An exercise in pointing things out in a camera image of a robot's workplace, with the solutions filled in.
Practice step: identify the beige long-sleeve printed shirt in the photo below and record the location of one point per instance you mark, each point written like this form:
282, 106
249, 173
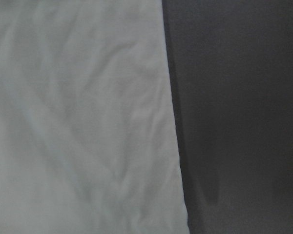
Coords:
87, 131

